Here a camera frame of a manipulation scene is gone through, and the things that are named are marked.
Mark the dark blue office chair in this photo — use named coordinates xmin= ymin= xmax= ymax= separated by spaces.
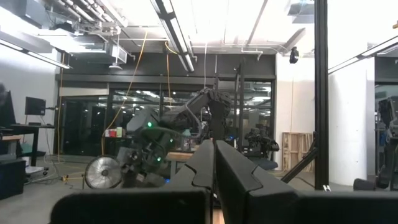
xmin=248 ymin=157 xmax=279 ymax=171

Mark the ceiling light strip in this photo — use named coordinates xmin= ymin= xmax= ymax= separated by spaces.
xmin=0 ymin=29 xmax=73 ymax=70
xmin=328 ymin=34 xmax=398 ymax=75

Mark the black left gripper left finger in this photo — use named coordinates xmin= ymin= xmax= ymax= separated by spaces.
xmin=50 ymin=139 xmax=216 ymax=224

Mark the wooden workbench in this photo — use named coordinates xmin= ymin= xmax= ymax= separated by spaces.
xmin=164 ymin=151 xmax=195 ymax=180

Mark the long ceiling light fixture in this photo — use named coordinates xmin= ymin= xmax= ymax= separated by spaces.
xmin=149 ymin=0 xmax=196 ymax=73

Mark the small black monitor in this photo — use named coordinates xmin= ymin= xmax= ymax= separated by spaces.
xmin=24 ymin=96 xmax=47 ymax=116

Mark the black standing desk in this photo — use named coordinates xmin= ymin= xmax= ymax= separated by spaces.
xmin=0 ymin=123 xmax=56 ymax=167

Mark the black computer tower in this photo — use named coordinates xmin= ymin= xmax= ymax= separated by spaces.
xmin=0 ymin=158 xmax=27 ymax=200

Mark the round metal floor fan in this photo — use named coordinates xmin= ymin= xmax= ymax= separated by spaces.
xmin=84 ymin=155 xmax=124 ymax=190

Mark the large dark monitor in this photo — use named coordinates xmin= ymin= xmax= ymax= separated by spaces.
xmin=0 ymin=83 xmax=17 ymax=128

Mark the black hanging ceiling device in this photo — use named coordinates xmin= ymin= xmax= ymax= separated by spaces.
xmin=289 ymin=45 xmax=300 ymax=65

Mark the white roller blind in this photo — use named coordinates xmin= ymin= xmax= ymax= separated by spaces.
xmin=58 ymin=86 xmax=109 ymax=97

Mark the black aluminium table frame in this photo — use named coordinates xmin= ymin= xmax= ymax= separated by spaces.
xmin=280 ymin=0 xmax=330 ymax=191

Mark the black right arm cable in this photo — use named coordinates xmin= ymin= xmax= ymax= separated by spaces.
xmin=140 ymin=104 xmax=203 ymax=141

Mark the wooden pallet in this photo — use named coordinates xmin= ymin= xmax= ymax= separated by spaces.
xmin=282 ymin=131 xmax=315 ymax=174

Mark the long orange hanging cable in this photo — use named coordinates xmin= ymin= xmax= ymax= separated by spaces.
xmin=100 ymin=30 xmax=149 ymax=156

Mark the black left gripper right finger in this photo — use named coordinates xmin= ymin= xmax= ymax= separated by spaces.
xmin=216 ymin=139 xmax=398 ymax=224

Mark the grey ceiling air unit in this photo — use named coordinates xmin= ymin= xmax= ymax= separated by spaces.
xmin=70 ymin=39 xmax=128 ymax=65

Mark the white hanging cable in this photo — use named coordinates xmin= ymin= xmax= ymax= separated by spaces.
xmin=203 ymin=43 xmax=208 ymax=90

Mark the long dark desk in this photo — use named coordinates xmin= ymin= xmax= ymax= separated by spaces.
xmin=104 ymin=136 xmax=131 ymax=156

